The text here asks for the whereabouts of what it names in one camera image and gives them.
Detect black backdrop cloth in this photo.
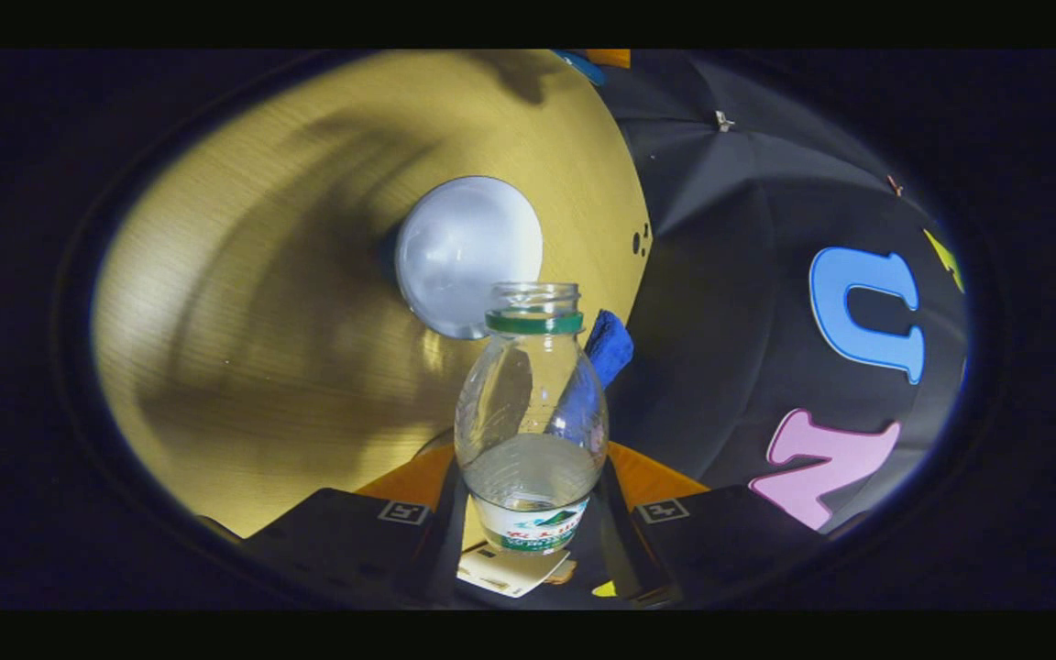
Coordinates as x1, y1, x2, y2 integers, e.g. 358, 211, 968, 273
597, 49, 971, 537

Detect clear plastic water bottle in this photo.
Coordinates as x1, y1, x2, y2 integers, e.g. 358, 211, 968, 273
453, 282, 610, 556

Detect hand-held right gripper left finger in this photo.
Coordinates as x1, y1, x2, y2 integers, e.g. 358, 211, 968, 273
239, 443, 469, 608

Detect blue towel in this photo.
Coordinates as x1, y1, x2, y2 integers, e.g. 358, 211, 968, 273
546, 309, 636, 441

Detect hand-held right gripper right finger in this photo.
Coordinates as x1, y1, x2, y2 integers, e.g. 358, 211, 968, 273
594, 442, 827, 608

